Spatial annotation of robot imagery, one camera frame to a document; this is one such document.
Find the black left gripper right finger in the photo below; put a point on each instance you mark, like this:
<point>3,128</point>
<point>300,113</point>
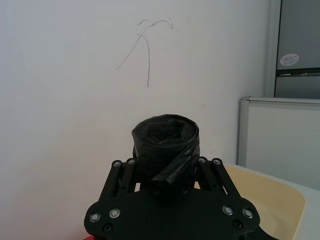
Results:
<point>217,180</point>

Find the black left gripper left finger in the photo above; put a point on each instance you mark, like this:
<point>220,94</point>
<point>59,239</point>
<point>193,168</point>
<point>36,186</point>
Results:
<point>117,180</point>

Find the cream plastic bin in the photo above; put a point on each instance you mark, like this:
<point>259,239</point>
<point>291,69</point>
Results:
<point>270,200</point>

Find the red object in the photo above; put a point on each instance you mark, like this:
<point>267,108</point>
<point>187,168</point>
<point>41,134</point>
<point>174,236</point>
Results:
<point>90,237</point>

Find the white oval sticker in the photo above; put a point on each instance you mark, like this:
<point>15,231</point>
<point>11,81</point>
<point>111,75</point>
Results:
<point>289,59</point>

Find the black plastic bag roll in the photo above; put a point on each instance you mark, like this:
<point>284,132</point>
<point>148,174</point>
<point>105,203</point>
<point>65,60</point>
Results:
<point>165,150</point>

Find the white panel with grey frame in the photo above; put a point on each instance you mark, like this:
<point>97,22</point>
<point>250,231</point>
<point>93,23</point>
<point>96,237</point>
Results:
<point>282,137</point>

